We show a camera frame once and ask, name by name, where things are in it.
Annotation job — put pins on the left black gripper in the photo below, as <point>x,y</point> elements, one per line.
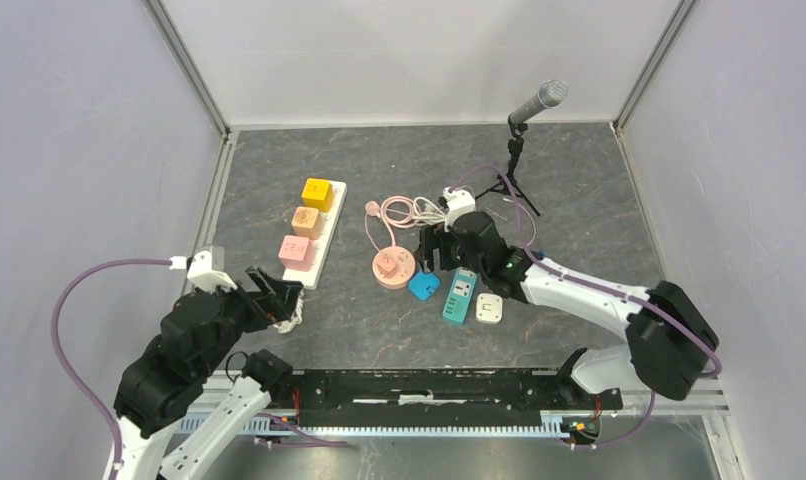
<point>279,303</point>

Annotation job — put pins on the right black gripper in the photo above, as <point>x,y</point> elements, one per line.
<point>436,237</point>

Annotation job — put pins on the blue plug adapter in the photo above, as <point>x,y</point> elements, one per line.
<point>423,285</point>

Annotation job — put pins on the round pink socket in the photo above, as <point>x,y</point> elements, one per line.
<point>407,268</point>

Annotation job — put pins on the small pink plug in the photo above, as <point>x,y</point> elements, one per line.
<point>387,265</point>

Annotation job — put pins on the teal power strip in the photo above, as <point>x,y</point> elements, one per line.
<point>459,296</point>

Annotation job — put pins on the white plug adapter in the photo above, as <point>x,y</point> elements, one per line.
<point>489,308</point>

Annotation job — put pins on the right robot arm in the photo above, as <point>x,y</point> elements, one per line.
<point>666,343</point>

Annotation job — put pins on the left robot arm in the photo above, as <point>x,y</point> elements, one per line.
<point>157,389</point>

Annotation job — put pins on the pink cube plug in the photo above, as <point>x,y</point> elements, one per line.
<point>296,253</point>

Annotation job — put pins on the orange cube plug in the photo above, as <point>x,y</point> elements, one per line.
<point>308,222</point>

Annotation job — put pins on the yellow cube plug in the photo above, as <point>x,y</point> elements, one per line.
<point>318,194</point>

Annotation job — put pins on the white power strip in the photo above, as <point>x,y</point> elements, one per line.
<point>310,279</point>

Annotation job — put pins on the black tripod stand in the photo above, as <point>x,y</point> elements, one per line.
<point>507,184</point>

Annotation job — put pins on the grey microphone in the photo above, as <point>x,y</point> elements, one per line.
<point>549,95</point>

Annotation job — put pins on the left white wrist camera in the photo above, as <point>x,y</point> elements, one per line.
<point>205,270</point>

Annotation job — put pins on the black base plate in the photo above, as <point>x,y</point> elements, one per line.
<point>470,397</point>

